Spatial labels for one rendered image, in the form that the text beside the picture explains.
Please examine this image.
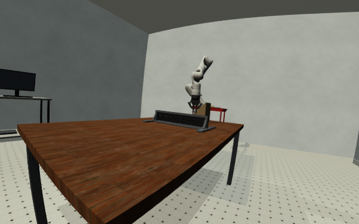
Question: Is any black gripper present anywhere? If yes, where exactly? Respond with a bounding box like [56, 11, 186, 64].
[188, 95, 202, 114]

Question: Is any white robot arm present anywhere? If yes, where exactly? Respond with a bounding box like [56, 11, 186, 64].
[185, 55, 213, 96]

